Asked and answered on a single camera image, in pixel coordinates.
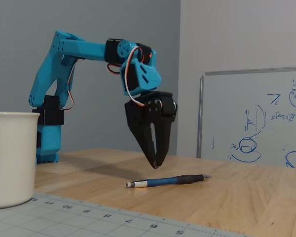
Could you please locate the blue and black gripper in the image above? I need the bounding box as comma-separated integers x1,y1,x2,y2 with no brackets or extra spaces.
119,59,178,170

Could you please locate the blue pen with black grip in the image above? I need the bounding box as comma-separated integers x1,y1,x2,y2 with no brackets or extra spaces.
126,174,213,189

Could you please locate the whiteboard with blue drawings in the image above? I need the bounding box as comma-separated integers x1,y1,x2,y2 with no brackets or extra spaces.
196,66,296,169

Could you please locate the cream ceramic mug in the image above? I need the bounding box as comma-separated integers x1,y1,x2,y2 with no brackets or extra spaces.
0,111,38,210

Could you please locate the grey cutting mat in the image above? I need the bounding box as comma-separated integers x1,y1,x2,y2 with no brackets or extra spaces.
0,192,253,237

